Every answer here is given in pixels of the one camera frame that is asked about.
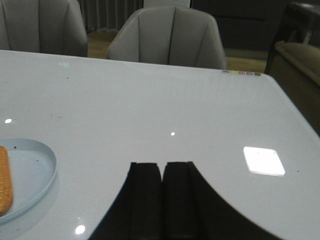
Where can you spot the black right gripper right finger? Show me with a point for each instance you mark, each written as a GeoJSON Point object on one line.
{"type": "Point", "coordinates": [193, 210]}

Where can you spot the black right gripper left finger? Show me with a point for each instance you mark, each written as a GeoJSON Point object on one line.
{"type": "Point", "coordinates": [136, 213]}

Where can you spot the orange plastic corn cob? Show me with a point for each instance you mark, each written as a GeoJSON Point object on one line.
{"type": "Point", "coordinates": [6, 189]}

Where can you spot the light blue round plate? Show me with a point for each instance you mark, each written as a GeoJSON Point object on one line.
{"type": "Point", "coordinates": [33, 167]}

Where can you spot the coloured sticker strip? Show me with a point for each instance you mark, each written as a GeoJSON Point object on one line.
{"type": "Point", "coordinates": [239, 72]}

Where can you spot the grey upholstered chair right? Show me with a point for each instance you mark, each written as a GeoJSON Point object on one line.
{"type": "Point", "coordinates": [170, 35]}

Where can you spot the grey upholstered chair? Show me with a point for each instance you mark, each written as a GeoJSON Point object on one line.
{"type": "Point", "coordinates": [170, 35]}
{"type": "Point", "coordinates": [43, 26]}

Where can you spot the dark grey counter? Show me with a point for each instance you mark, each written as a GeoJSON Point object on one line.
{"type": "Point", "coordinates": [245, 24]}

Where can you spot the grey upholstered chair left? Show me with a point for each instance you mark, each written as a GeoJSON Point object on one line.
{"type": "Point", "coordinates": [43, 26]}

